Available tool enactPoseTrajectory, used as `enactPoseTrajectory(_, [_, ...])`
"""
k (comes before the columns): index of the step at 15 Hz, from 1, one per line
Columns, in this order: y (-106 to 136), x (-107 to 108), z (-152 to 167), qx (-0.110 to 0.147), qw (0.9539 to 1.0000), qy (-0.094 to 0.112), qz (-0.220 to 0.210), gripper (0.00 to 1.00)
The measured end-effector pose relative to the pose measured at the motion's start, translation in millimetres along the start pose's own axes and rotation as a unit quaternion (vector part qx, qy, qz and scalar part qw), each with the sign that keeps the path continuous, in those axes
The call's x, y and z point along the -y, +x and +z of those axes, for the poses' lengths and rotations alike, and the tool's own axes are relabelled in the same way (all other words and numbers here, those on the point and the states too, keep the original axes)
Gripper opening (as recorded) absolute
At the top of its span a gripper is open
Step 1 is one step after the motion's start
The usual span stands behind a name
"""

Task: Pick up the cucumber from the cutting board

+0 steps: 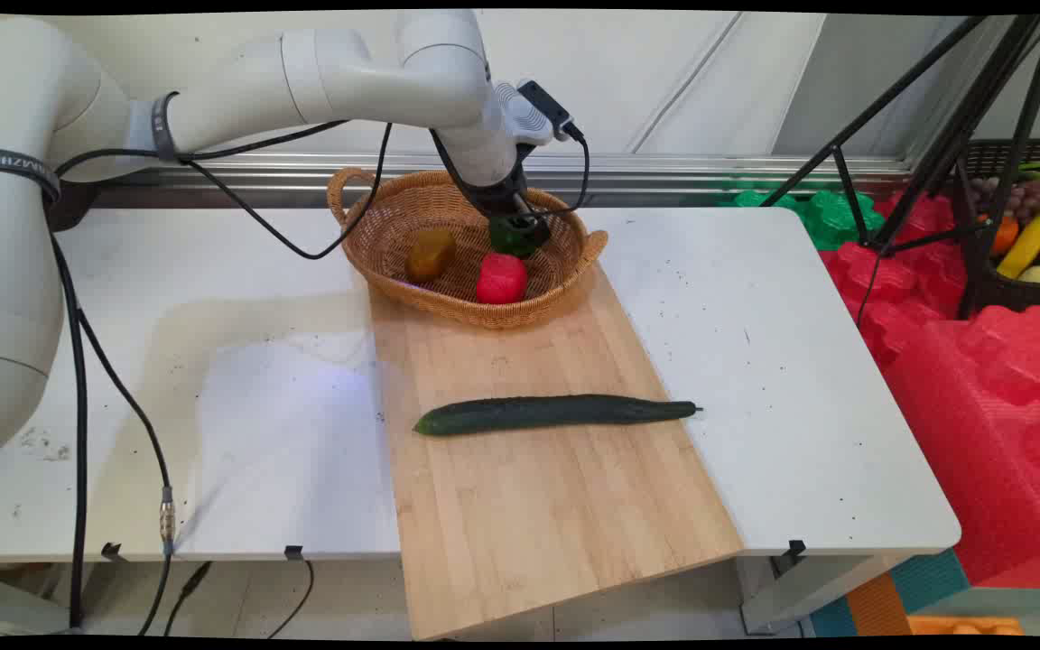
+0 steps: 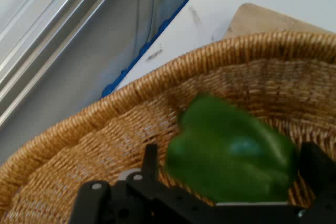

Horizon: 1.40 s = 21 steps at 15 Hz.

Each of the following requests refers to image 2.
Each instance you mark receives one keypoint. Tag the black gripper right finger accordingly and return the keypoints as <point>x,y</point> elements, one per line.
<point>323,176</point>

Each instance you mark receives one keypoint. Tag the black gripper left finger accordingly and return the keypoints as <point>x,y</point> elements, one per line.
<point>151,161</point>

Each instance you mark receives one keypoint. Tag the green bell pepper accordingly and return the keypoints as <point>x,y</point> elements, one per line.
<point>231,150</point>

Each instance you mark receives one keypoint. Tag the woven wicker basket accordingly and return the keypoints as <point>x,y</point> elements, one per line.
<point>105,134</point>

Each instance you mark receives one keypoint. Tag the wooden cutting board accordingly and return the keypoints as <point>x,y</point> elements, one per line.
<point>262,22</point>

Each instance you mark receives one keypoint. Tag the aluminium rail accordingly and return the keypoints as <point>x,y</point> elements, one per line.
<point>52,24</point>

